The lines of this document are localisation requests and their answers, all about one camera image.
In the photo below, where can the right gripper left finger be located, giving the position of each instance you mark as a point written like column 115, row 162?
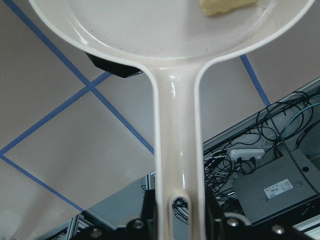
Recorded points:
column 149, row 216

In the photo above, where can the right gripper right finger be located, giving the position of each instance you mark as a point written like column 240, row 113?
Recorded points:
column 213, row 217

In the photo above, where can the beige plastic dustpan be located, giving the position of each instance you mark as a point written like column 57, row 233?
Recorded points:
column 173, row 43

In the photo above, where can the white power strip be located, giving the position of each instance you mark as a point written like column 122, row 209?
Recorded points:
column 246, row 154

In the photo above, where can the grey network switch box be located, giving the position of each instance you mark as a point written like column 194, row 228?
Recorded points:
column 285, row 188

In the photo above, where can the apple core piece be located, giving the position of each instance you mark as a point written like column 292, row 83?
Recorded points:
column 215, row 7

